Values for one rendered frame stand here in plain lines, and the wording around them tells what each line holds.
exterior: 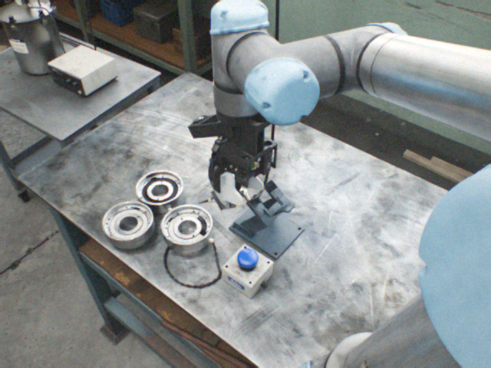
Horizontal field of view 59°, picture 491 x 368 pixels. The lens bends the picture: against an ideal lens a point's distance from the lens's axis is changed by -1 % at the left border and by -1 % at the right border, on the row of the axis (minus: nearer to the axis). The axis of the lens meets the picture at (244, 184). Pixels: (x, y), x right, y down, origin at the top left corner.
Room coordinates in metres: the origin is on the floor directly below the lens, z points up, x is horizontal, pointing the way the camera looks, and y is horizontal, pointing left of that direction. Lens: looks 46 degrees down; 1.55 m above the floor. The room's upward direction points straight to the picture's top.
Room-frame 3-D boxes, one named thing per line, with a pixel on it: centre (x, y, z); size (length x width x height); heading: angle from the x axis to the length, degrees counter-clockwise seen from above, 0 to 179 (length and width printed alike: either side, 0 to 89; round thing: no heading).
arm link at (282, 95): (0.47, -0.05, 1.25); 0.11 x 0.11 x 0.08; 23
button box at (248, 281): (0.47, -0.01, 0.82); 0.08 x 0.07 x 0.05; 52
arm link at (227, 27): (0.55, 0.01, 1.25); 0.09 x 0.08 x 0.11; 23
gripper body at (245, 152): (0.54, 0.00, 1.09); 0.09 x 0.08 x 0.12; 47
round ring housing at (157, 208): (0.68, 0.19, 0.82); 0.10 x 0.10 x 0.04
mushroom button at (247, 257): (0.47, -0.01, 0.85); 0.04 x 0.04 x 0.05
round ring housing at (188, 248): (0.57, 0.12, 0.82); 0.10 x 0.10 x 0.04
